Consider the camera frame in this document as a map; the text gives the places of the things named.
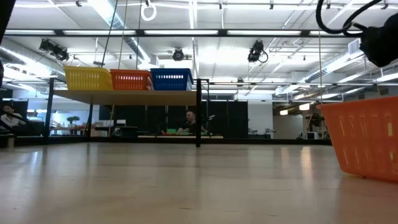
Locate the black overhead frame beam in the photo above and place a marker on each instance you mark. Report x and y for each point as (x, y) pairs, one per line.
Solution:
(224, 32)

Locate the person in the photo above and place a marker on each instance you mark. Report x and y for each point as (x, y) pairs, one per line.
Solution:
(190, 126)
(11, 121)

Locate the small green plant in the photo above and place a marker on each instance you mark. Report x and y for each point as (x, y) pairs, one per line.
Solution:
(73, 119)

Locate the black table frame rails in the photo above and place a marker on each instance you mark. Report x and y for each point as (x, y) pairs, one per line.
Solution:
(264, 141)

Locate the wooden shelf board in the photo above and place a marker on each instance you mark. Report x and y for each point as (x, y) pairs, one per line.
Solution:
(130, 97)

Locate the silver ceiling duct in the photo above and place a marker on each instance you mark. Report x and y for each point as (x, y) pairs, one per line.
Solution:
(115, 21)

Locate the small grey cup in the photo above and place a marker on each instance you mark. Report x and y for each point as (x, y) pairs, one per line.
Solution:
(10, 141)

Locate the blue plastic basket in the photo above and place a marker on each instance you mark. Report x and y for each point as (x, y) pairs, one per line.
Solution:
(171, 70)
(172, 84)

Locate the orange plastic basket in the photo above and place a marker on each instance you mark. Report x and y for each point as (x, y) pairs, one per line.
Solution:
(130, 83)
(130, 71)
(363, 140)

